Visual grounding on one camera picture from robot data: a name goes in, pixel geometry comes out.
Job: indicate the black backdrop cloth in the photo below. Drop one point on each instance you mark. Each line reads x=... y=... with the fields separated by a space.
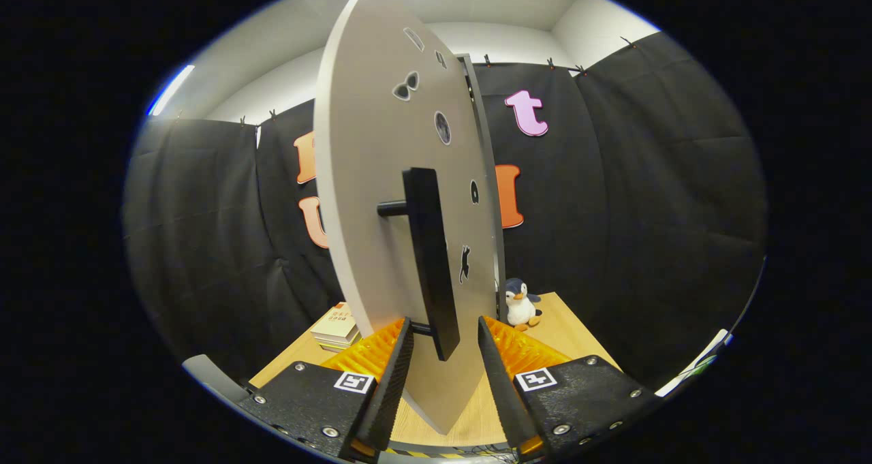
x=647 y=212

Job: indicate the white sheet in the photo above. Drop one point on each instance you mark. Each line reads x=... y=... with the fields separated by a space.
x=688 y=372

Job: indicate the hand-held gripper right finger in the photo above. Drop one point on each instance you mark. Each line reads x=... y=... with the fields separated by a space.
x=501 y=382

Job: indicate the grey shoe cabinet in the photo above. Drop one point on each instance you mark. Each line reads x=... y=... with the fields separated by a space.
x=490 y=150

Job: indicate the grey rounded object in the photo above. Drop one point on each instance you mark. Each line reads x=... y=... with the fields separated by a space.
x=211 y=375

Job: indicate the penguin plush toy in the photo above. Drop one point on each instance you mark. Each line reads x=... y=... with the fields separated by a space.
x=521 y=307

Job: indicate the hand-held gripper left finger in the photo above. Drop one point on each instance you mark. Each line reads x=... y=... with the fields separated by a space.
x=395 y=382

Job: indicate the beige shoe cabinet door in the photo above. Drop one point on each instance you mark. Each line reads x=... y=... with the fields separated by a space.
x=368 y=178

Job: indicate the ceiling light strip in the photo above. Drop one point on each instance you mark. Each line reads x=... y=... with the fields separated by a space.
x=170 y=90

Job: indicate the stack of books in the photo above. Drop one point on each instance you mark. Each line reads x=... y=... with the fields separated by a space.
x=335 y=328

